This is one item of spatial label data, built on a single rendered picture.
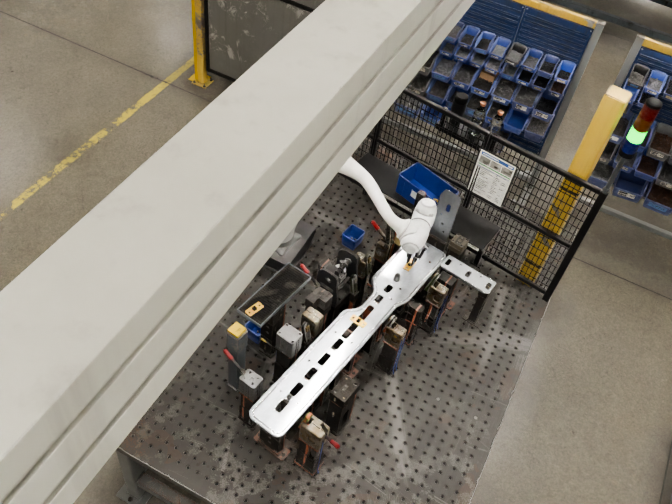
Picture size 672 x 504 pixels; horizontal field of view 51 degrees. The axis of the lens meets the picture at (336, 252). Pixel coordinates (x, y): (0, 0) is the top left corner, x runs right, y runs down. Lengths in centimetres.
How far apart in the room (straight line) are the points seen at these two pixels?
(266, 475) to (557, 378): 219
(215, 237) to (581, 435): 422
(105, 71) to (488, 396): 434
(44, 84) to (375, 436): 425
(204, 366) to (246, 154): 307
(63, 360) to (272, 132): 23
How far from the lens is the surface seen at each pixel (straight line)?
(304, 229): 397
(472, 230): 388
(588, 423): 468
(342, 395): 313
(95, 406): 45
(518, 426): 449
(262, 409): 310
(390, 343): 341
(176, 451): 336
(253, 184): 50
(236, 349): 317
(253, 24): 569
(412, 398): 356
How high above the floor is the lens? 373
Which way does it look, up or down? 49 degrees down
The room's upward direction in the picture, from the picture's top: 10 degrees clockwise
